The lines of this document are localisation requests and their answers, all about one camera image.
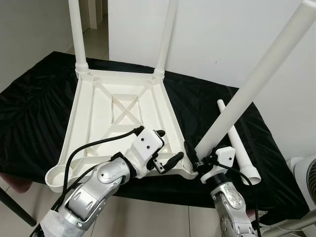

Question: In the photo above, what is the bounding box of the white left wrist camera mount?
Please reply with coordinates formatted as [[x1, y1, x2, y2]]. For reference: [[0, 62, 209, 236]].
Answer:
[[126, 127, 166, 176]]

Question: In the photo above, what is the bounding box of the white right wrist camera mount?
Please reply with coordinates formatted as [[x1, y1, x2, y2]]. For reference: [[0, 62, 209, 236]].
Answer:
[[201, 147, 235, 183]]

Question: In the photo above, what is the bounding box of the black metal table leg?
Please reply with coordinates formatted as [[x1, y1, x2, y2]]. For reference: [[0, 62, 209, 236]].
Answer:
[[0, 187, 38, 228]]

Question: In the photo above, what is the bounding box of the red table edge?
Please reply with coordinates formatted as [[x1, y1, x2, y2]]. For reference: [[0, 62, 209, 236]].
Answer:
[[0, 175, 20, 193]]

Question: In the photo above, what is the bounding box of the white floor fan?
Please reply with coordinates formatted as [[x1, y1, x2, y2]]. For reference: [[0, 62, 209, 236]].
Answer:
[[286, 156, 316, 220]]

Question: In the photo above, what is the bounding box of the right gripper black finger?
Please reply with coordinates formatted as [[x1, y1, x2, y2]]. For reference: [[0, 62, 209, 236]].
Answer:
[[183, 140, 198, 166]]

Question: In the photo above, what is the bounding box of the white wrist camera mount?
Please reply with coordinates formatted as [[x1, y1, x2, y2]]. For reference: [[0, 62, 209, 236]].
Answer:
[[201, 147, 235, 183], [126, 127, 166, 176]]

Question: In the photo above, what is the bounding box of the white plastic table top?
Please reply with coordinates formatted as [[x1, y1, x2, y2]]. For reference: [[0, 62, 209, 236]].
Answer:
[[44, 69, 198, 193]]

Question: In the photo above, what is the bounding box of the grey metal tube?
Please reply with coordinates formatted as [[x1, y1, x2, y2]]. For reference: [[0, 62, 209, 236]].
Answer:
[[257, 217, 316, 235]]

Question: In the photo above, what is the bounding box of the white plastic table leg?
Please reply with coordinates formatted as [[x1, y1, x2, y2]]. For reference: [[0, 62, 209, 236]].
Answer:
[[68, 0, 89, 76], [217, 99, 261, 186], [194, 0, 316, 158], [153, 0, 178, 79]]

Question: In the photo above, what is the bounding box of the black table cloth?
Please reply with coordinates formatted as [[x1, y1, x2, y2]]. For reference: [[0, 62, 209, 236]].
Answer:
[[0, 51, 309, 220]]

